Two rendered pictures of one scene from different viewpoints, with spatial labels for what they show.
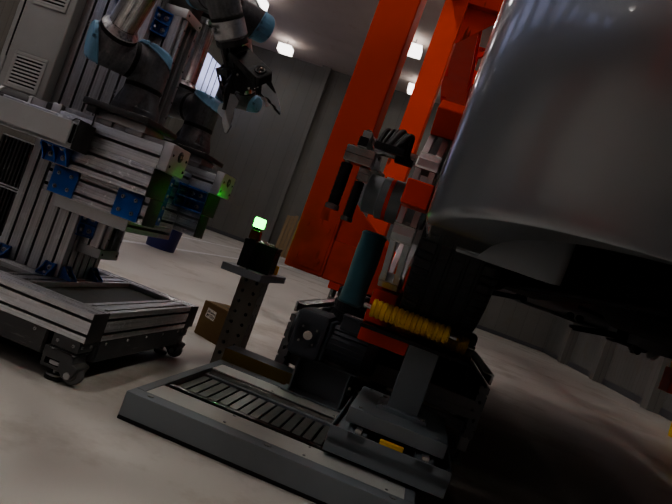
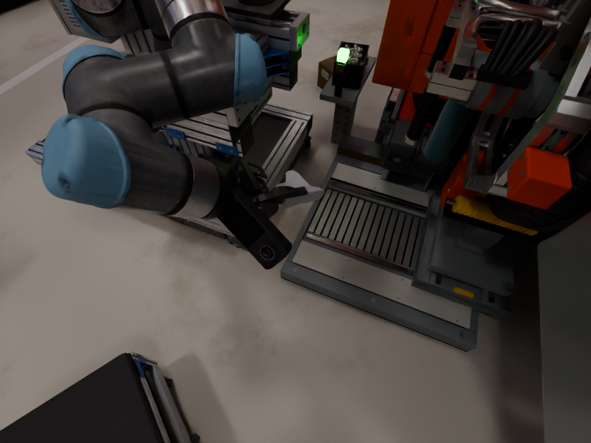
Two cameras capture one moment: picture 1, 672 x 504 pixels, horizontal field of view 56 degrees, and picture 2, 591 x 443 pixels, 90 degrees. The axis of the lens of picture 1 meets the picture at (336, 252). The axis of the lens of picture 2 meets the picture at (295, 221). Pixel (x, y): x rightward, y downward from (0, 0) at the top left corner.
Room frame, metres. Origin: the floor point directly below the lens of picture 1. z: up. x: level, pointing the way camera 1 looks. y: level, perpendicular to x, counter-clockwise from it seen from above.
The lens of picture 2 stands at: (1.24, 0.22, 1.29)
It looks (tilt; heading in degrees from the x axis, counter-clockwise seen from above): 57 degrees down; 14
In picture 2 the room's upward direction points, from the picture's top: straight up
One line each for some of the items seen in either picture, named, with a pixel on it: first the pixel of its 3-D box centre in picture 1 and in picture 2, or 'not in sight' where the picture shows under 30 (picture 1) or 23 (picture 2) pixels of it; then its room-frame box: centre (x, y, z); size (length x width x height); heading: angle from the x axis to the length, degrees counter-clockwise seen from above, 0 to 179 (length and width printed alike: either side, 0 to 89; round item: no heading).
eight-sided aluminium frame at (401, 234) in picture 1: (417, 209); (530, 90); (2.05, -0.20, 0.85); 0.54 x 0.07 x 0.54; 171
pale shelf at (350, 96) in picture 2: (255, 273); (349, 76); (2.71, 0.29, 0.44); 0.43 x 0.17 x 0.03; 171
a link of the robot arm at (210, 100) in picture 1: (202, 109); not in sight; (2.51, 0.69, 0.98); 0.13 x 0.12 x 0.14; 66
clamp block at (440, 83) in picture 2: (360, 156); (452, 79); (1.91, 0.03, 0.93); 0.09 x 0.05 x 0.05; 81
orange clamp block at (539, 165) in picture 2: (417, 195); (536, 177); (1.74, -0.16, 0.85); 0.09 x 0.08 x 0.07; 171
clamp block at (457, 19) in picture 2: (370, 176); (466, 15); (2.25, -0.02, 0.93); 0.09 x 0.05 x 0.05; 81
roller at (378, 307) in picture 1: (410, 321); (494, 214); (1.91, -0.28, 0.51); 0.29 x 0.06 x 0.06; 81
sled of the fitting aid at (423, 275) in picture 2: (391, 439); (464, 248); (2.02, -0.37, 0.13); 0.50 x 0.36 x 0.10; 171
